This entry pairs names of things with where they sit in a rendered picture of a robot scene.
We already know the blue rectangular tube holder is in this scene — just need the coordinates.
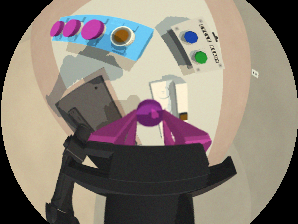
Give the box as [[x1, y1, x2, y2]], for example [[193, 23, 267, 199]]
[[52, 15, 154, 61]]

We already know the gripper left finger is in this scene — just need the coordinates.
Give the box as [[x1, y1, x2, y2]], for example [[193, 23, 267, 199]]
[[88, 109, 137, 145]]

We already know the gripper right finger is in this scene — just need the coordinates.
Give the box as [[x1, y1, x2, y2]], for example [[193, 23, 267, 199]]
[[162, 109, 212, 152]]

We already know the cream long bar with two dark lamps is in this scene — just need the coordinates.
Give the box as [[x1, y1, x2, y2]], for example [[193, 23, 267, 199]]
[[151, 78, 188, 122]]

